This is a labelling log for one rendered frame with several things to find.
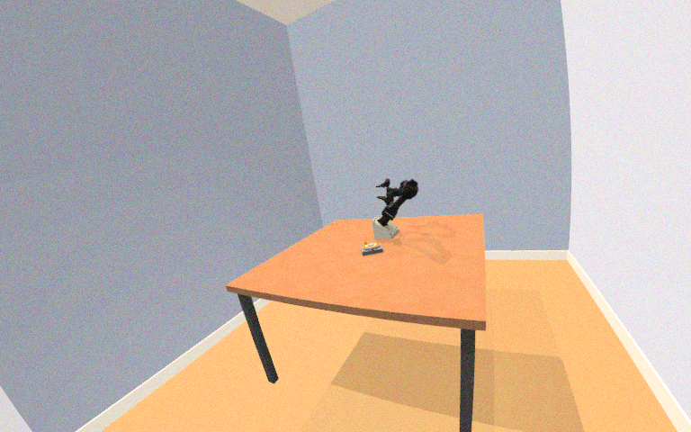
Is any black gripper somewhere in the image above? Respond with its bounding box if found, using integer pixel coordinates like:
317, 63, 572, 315
376, 178, 397, 205

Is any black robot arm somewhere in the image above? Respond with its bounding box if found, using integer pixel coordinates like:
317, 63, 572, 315
378, 179, 419, 227

